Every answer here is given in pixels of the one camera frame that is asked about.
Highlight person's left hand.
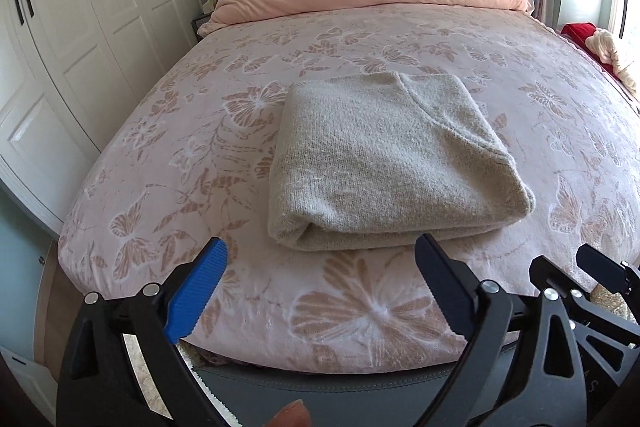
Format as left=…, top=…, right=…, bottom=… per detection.
left=264, top=399, right=314, bottom=427

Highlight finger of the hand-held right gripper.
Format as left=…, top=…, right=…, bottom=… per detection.
left=529, top=254, right=569, bottom=299
left=574, top=243, right=640, bottom=304

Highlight white wardrobe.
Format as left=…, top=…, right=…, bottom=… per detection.
left=0, top=0, right=207, bottom=239

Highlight pink floral blanket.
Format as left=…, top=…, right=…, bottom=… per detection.
left=57, top=4, right=640, bottom=375

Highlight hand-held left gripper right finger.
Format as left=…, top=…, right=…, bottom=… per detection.
left=414, top=233, right=592, bottom=427

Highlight beige knit sweater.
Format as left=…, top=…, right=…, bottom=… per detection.
left=266, top=72, right=537, bottom=254

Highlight cream knitted item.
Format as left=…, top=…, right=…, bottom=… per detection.
left=585, top=29, right=635, bottom=78

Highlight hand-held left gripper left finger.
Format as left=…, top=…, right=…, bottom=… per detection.
left=56, top=237, right=242, bottom=427

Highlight dark nightstand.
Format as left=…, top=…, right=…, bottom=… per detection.
left=191, top=0, right=219, bottom=42

